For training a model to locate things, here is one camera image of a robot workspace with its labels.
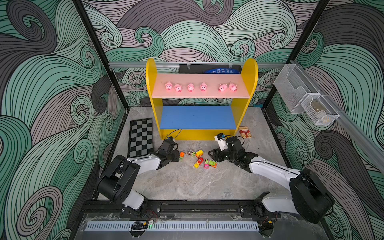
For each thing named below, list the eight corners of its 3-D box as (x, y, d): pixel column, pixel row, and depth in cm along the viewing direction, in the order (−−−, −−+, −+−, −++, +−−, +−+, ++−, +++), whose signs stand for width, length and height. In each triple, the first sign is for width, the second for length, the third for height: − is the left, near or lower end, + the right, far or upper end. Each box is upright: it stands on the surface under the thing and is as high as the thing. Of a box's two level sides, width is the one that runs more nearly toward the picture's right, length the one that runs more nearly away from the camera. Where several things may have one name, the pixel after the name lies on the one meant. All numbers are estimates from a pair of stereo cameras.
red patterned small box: (241, 138, 104) (241, 136, 102) (238, 127, 110) (238, 125, 108) (250, 138, 104) (251, 136, 102) (247, 127, 110) (248, 125, 108)
